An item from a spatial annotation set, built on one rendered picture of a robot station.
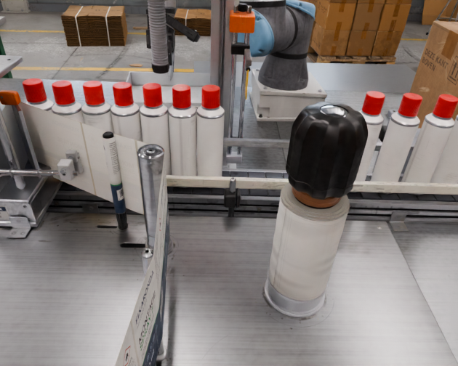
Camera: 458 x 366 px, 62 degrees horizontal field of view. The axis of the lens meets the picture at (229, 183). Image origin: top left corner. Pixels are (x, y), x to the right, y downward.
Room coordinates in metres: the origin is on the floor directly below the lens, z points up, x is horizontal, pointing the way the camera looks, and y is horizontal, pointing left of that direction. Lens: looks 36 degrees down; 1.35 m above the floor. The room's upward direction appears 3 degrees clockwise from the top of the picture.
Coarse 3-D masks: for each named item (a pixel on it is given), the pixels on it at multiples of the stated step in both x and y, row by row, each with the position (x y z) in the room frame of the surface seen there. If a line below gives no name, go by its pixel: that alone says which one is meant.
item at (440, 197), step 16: (224, 176) 0.67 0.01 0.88; (240, 176) 0.67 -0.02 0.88; (256, 176) 0.67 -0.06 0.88; (272, 176) 0.68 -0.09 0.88; (288, 176) 0.68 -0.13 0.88; (368, 176) 0.70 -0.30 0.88; (400, 176) 0.70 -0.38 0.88; (176, 192) 0.60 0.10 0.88; (192, 192) 0.61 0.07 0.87; (208, 192) 0.61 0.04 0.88; (240, 192) 0.61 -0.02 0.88; (256, 192) 0.62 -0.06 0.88; (272, 192) 0.62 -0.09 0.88; (368, 192) 0.64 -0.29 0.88
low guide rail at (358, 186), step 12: (168, 180) 0.60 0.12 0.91; (180, 180) 0.60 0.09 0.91; (192, 180) 0.60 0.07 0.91; (204, 180) 0.60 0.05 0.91; (216, 180) 0.61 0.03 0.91; (228, 180) 0.61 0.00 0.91; (240, 180) 0.61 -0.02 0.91; (252, 180) 0.61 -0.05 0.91; (264, 180) 0.61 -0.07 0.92; (276, 180) 0.61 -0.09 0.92; (288, 180) 0.62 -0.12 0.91; (396, 192) 0.62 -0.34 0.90; (408, 192) 0.62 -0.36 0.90; (420, 192) 0.62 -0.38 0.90; (432, 192) 0.62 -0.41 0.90; (444, 192) 0.62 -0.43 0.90; (456, 192) 0.62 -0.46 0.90
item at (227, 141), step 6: (228, 138) 0.69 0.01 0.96; (234, 138) 0.69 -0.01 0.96; (240, 138) 0.69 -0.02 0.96; (228, 144) 0.68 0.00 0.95; (234, 144) 0.68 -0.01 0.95; (240, 144) 0.68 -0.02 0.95; (246, 144) 0.68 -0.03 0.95; (252, 144) 0.68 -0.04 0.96; (258, 144) 0.68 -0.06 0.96; (264, 144) 0.68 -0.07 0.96; (270, 144) 0.68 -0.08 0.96; (276, 144) 0.68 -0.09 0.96; (282, 144) 0.68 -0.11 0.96; (288, 144) 0.68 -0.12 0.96; (378, 144) 0.70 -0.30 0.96; (414, 144) 0.70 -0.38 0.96; (378, 150) 0.69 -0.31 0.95
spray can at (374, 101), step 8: (368, 96) 0.65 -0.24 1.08; (376, 96) 0.65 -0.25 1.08; (384, 96) 0.65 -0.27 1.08; (368, 104) 0.65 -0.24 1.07; (376, 104) 0.64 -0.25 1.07; (360, 112) 0.66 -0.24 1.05; (368, 112) 0.64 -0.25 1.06; (376, 112) 0.64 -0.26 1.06; (368, 120) 0.64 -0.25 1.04; (376, 120) 0.64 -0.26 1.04; (368, 128) 0.63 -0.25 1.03; (376, 128) 0.63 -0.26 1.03; (368, 136) 0.63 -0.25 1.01; (376, 136) 0.64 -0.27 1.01; (368, 144) 0.63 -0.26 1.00; (376, 144) 0.65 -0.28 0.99; (368, 152) 0.63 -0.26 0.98; (368, 160) 0.64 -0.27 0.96; (360, 168) 0.63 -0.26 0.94; (368, 168) 0.64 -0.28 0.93; (360, 176) 0.63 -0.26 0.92; (352, 192) 0.63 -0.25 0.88
